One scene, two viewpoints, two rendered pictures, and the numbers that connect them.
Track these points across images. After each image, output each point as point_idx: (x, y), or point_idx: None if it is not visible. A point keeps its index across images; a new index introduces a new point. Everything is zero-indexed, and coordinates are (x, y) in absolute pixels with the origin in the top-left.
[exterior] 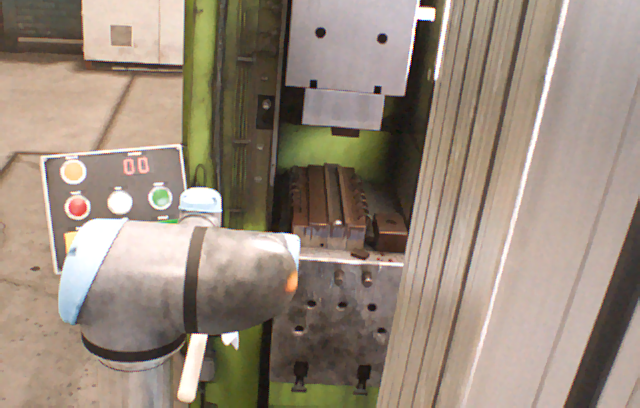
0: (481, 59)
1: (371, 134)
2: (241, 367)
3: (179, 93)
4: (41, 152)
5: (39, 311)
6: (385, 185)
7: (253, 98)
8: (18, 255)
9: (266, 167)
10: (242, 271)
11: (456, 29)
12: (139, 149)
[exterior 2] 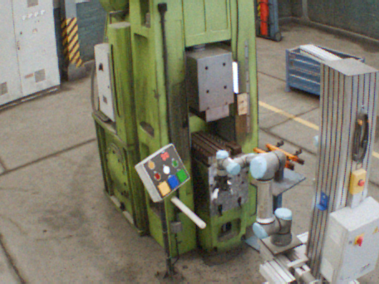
0: (336, 123)
1: None
2: (188, 222)
3: (8, 123)
4: None
5: (67, 245)
6: (211, 132)
7: (180, 118)
8: (31, 228)
9: (187, 141)
10: (283, 155)
11: (326, 117)
12: (163, 149)
